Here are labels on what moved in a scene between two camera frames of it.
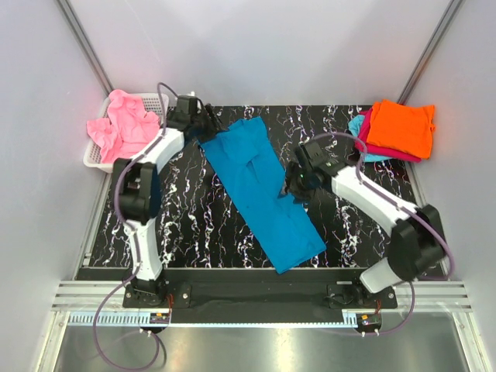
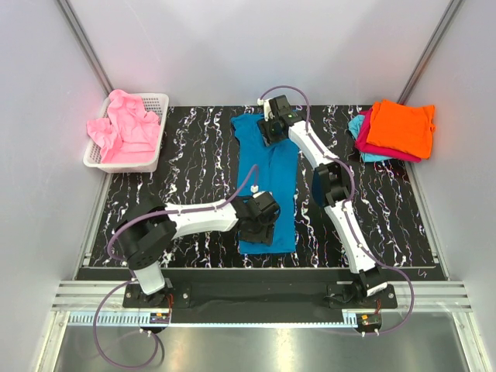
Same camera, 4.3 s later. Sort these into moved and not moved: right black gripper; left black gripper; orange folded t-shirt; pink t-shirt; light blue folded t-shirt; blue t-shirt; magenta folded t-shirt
Moved: left black gripper; blue t-shirt; right black gripper
Not moved: magenta folded t-shirt; pink t-shirt; orange folded t-shirt; light blue folded t-shirt
